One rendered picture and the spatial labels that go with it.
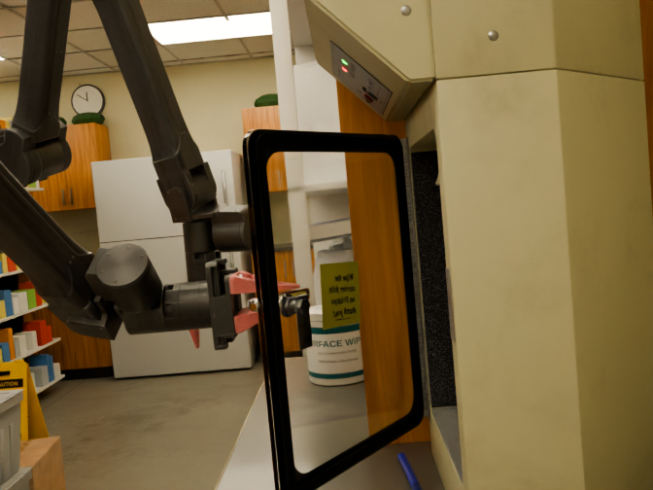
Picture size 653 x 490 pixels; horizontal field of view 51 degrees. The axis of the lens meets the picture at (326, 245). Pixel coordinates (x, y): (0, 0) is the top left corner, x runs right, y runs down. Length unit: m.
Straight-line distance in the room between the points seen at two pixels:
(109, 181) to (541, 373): 5.31
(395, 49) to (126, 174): 5.20
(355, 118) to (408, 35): 0.37
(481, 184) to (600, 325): 0.19
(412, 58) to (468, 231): 0.17
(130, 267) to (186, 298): 0.08
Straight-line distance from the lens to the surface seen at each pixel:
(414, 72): 0.65
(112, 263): 0.78
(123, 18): 1.08
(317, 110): 2.07
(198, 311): 0.81
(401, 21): 0.66
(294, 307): 0.74
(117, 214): 5.82
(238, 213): 1.05
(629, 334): 0.80
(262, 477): 1.00
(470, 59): 0.66
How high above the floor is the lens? 1.31
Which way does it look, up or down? 4 degrees down
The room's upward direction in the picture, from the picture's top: 5 degrees counter-clockwise
